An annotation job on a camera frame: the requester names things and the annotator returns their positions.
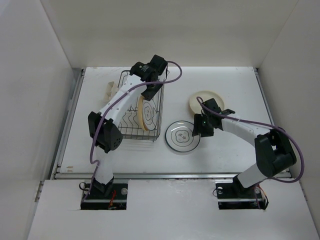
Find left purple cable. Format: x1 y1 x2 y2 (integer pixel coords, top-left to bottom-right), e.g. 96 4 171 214
82 60 183 203

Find cream plate green ring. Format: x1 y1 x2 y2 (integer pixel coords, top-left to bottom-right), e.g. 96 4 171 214
165 120 202 153

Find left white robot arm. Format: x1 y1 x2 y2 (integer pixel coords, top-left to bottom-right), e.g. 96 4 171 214
88 55 168 199

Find cream plastic cutlery holder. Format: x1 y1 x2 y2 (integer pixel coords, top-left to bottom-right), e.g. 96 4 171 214
103 81 118 103

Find white plate green lettered rim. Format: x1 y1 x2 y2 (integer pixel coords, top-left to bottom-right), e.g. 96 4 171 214
164 120 201 153

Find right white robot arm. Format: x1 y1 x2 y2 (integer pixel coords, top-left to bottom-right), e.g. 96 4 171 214
192 96 303 198

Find grey wire dish rack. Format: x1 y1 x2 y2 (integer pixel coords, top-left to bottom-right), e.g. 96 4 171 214
114 70 166 142

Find yellow-backed white plate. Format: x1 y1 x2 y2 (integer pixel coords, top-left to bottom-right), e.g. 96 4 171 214
137 96 158 131

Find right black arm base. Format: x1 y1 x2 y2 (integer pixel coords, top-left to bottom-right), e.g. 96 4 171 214
212 181 269 210

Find plain cream plate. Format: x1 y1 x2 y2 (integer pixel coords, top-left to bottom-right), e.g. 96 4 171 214
188 90 225 116

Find purple cable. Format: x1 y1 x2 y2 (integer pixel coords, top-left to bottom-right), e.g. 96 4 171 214
82 60 183 203
196 96 305 208

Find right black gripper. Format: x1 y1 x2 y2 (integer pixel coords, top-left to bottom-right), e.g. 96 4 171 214
191 113 214 137

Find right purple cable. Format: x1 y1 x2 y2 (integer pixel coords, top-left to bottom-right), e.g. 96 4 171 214
196 96 305 208

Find aluminium table rail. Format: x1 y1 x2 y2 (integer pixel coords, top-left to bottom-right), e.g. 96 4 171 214
49 68 293 181

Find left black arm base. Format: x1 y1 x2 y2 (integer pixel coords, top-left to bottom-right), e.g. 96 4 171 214
79 179 129 211

